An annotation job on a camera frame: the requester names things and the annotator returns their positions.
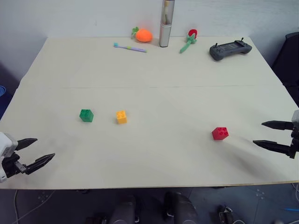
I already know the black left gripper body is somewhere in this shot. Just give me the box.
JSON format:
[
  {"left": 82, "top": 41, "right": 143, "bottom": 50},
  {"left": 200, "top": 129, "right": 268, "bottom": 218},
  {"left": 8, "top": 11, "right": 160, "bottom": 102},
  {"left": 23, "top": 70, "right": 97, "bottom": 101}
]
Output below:
[{"left": 1, "top": 152, "right": 29, "bottom": 178}]

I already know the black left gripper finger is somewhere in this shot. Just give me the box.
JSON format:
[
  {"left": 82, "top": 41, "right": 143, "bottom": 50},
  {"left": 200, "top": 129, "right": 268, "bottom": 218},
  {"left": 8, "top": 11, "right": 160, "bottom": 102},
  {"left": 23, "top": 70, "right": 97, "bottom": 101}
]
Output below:
[
  {"left": 25, "top": 153, "right": 56, "bottom": 175},
  {"left": 16, "top": 138, "right": 38, "bottom": 152}
]

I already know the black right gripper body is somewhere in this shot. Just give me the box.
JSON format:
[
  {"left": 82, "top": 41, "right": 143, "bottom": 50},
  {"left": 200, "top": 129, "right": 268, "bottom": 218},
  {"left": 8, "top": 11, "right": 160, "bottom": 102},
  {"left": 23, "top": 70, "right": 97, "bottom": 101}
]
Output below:
[{"left": 289, "top": 129, "right": 299, "bottom": 160}]

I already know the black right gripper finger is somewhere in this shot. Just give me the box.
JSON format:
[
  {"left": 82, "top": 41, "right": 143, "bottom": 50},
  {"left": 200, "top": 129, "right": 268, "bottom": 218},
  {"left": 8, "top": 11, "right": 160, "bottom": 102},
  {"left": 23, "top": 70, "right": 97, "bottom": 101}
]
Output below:
[
  {"left": 261, "top": 120, "right": 294, "bottom": 131},
  {"left": 252, "top": 140, "right": 292, "bottom": 156}
]

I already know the blue round object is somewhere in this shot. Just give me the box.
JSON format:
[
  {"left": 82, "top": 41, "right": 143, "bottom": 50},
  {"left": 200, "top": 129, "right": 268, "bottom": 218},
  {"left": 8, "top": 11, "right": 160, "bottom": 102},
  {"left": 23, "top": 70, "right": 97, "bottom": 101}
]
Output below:
[{"left": 0, "top": 85, "right": 8, "bottom": 119}]

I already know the red toy brick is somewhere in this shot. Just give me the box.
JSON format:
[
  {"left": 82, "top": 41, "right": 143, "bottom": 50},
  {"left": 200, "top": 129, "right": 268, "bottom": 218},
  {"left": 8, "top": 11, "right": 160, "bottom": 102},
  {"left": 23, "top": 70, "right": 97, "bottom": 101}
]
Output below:
[{"left": 212, "top": 126, "right": 230, "bottom": 141}]

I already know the black chair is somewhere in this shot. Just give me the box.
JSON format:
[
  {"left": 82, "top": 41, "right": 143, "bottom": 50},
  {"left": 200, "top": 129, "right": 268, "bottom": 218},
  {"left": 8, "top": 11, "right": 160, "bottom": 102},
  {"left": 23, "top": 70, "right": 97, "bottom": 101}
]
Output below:
[{"left": 271, "top": 32, "right": 299, "bottom": 106}]

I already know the green toy brick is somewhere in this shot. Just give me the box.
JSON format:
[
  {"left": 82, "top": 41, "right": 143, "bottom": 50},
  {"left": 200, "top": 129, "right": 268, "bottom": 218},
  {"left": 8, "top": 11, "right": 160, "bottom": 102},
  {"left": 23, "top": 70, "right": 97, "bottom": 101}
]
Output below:
[{"left": 78, "top": 109, "right": 94, "bottom": 123}]

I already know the black floor device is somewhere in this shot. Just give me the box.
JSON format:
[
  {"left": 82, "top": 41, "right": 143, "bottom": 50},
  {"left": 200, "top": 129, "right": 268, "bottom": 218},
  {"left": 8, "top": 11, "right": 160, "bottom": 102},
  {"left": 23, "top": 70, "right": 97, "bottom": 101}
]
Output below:
[{"left": 217, "top": 204, "right": 235, "bottom": 224}]

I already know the grey handheld remote controller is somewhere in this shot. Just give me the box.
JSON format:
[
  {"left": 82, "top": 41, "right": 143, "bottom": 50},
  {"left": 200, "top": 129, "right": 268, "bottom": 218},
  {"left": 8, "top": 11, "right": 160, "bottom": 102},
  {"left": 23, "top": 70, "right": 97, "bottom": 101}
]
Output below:
[{"left": 209, "top": 37, "right": 253, "bottom": 62}]

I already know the yellow toy brick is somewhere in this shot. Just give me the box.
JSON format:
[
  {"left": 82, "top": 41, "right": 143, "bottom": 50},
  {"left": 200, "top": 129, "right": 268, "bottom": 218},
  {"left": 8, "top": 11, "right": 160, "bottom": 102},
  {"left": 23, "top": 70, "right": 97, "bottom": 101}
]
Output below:
[{"left": 115, "top": 110, "right": 128, "bottom": 125}]

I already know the dark rounded robot leg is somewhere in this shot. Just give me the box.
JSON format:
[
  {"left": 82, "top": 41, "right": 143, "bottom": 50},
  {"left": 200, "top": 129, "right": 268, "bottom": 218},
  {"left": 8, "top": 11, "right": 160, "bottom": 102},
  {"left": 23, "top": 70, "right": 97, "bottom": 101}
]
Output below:
[
  {"left": 109, "top": 195, "right": 137, "bottom": 224},
  {"left": 164, "top": 191, "right": 199, "bottom": 224}
]

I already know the red plush rose toy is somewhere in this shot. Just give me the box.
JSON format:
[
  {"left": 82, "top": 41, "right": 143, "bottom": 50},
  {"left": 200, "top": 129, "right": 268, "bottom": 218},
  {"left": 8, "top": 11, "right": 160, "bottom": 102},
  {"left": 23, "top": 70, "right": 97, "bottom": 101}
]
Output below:
[{"left": 179, "top": 29, "right": 198, "bottom": 54}]

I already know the blue and purple toothbrush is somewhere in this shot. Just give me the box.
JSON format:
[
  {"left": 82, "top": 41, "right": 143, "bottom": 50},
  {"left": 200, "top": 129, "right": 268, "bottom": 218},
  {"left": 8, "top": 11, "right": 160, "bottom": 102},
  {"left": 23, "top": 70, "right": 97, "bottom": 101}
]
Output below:
[{"left": 113, "top": 42, "right": 148, "bottom": 54}]

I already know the white toothbrush in holder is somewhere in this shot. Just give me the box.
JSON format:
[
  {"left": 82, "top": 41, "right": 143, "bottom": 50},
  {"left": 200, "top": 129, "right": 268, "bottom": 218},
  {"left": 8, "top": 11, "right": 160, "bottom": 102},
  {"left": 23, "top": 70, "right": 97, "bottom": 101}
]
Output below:
[{"left": 163, "top": 0, "right": 171, "bottom": 25}]

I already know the orange plush carrot toy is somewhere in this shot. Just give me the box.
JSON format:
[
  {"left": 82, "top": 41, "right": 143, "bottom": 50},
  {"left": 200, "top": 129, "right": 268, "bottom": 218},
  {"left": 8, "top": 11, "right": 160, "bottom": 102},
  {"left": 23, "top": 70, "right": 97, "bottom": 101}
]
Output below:
[{"left": 131, "top": 26, "right": 154, "bottom": 43}]

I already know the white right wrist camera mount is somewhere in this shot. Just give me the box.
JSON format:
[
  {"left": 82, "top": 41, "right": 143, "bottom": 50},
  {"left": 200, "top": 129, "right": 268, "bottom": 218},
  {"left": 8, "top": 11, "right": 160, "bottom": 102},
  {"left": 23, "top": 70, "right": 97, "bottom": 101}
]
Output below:
[{"left": 292, "top": 109, "right": 299, "bottom": 131}]

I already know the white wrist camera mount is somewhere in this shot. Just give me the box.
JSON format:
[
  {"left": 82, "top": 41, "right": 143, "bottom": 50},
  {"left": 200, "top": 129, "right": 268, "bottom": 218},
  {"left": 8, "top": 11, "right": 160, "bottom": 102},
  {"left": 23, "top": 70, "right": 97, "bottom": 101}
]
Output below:
[
  {"left": 292, "top": 109, "right": 299, "bottom": 131},
  {"left": 0, "top": 132, "right": 19, "bottom": 183}
]

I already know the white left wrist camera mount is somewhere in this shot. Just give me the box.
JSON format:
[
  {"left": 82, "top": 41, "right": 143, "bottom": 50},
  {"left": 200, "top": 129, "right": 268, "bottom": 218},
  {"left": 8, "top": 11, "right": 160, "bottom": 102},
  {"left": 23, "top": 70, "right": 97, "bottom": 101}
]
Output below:
[{"left": 0, "top": 132, "right": 19, "bottom": 183}]

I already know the white cable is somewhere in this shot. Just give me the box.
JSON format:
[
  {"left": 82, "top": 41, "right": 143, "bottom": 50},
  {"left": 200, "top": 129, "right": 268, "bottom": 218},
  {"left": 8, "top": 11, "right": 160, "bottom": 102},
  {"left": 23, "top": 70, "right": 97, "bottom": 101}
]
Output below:
[{"left": 13, "top": 189, "right": 20, "bottom": 224}]

